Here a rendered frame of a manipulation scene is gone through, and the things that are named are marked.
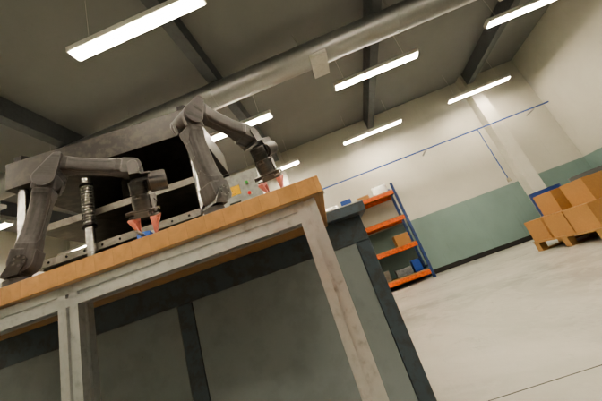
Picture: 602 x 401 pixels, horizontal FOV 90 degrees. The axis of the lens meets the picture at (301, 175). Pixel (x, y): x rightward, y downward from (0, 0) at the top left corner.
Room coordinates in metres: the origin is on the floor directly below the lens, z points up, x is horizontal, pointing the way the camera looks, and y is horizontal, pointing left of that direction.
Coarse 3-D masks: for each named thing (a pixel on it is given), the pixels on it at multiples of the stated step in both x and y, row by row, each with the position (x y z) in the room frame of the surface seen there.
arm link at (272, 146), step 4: (252, 128) 0.98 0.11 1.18; (252, 132) 0.98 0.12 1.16; (256, 132) 1.00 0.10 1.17; (256, 136) 0.99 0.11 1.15; (260, 136) 1.01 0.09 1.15; (268, 136) 1.08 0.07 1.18; (256, 140) 0.99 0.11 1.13; (260, 140) 1.01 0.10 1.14; (264, 140) 1.06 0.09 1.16; (268, 140) 1.08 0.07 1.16; (252, 144) 1.00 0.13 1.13; (256, 144) 1.05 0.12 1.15; (268, 144) 1.05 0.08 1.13; (272, 144) 1.07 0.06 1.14; (276, 144) 1.09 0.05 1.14; (244, 148) 1.03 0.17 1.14; (248, 148) 1.02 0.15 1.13; (268, 148) 1.06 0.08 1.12; (272, 148) 1.07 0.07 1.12; (276, 148) 1.09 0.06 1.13; (272, 152) 1.08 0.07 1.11; (268, 156) 1.08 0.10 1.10
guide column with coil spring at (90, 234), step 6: (84, 180) 1.76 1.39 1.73; (90, 192) 1.79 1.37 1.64; (90, 198) 1.79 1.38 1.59; (90, 204) 1.78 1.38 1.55; (90, 210) 1.78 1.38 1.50; (84, 216) 1.76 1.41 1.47; (90, 216) 1.78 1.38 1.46; (84, 222) 1.77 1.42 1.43; (90, 222) 1.77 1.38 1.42; (90, 228) 1.77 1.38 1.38; (90, 234) 1.77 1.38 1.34; (90, 240) 1.77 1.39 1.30; (90, 246) 1.77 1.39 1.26; (96, 246) 1.80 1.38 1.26; (90, 252) 1.77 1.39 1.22; (96, 252) 1.79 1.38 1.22
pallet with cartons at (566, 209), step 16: (592, 176) 4.00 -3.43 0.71; (560, 192) 4.50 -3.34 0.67; (576, 192) 4.18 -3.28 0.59; (592, 192) 3.99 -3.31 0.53; (544, 208) 4.78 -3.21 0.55; (560, 208) 4.50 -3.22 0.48; (576, 208) 4.03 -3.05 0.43; (592, 208) 3.88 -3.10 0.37; (528, 224) 4.98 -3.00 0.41; (544, 224) 4.68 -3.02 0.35; (560, 224) 4.41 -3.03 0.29; (576, 224) 4.17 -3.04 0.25; (592, 224) 3.97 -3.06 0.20; (544, 240) 4.81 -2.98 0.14; (560, 240) 5.04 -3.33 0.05; (576, 240) 4.42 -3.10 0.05
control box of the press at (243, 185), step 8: (232, 176) 1.93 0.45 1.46; (240, 176) 1.94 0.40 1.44; (248, 176) 1.94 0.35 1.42; (256, 176) 1.95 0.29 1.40; (232, 184) 1.93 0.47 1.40; (240, 184) 1.94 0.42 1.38; (248, 184) 1.94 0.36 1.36; (256, 184) 1.94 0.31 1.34; (232, 192) 1.93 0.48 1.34; (240, 192) 1.94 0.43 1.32; (248, 192) 1.92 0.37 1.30; (256, 192) 1.94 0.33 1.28; (264, 192) 2.04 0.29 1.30; (232, 200) 1.93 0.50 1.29; (240, 200) 1.93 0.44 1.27
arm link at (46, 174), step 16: (48, 160) 0.82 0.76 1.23; (64, 160) 0.84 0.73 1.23; (80, 160) 0.87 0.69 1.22; (96, 160) 0.89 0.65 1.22; (112, 160) 0.91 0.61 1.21; (128, 160) 0.92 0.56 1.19; (32, 176) 0.80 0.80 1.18; (48, 176) 0.82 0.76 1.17; (64, 176) 0.90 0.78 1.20; (128, 176) 0.96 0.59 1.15
